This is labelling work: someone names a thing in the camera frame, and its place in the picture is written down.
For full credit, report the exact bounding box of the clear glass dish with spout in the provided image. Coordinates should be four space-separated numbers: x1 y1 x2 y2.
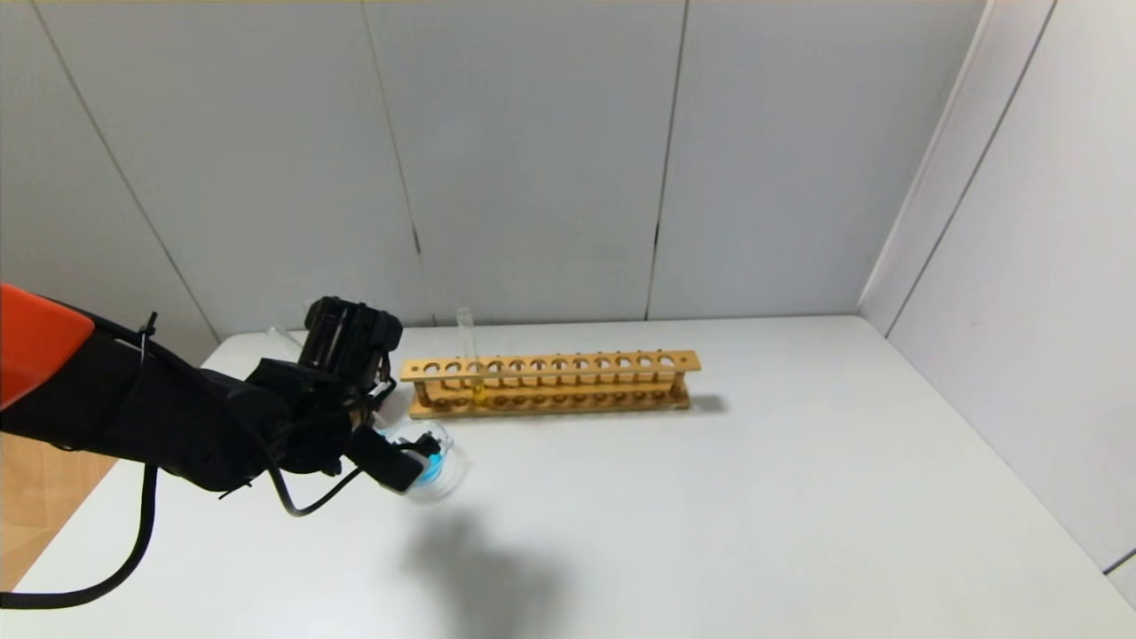
382 420 469 502

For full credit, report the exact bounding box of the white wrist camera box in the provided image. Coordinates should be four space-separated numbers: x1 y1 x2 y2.
346 424 445 495

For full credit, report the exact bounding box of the wooden test tube rack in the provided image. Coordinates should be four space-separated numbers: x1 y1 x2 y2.
400 351 702 420

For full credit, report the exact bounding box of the black camera cable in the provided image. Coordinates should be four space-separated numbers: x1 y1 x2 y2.
0 377 400 611

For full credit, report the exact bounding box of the yellow pigment glass test tube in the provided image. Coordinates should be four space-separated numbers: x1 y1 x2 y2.
457 308 489 406

